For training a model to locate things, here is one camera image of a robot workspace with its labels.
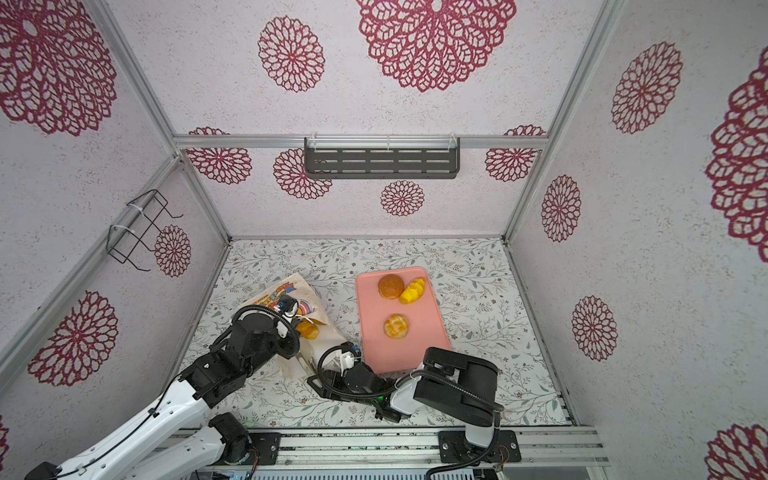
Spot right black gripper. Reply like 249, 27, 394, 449
307, 370, 380, 411

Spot white paper bag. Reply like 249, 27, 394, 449
239, 273, 347, 380

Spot yellow fake bread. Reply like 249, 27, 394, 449
383, 314, 409, 339

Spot round brown bun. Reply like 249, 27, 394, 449
377, 274, 405, 300

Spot yellow croissant bread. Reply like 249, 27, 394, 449
399, 278, 426, 305

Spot orange fake bread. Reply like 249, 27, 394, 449
296, 320, 319, 341

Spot metal tongs white tips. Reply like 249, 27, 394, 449
295, 353, 317, 377

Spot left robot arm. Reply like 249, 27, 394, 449
26, 299, 300, 479

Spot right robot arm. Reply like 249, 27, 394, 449
306, 342, 522, 468

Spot pink plastic tray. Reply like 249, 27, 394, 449
356, 267, 451, 374

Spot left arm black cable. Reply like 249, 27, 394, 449
53, 304, 301, 478

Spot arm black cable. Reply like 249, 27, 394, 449
315, 343, 506, 480
53, 304, 301, 478

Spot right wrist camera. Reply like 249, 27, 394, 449
336, 342, 362, 373

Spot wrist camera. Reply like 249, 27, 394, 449
275, 295, 300, 319
336, 342, 362, 373

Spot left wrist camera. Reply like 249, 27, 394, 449
275, 295, 300, 319

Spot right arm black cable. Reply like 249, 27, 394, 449
315, 343, 506, 480

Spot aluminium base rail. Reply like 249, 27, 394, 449
216, 426, 610, 473

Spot black wire rack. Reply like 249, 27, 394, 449
105, 188, 183, 273

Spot grey wall shelf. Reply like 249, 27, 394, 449
304, 136, 461, 180

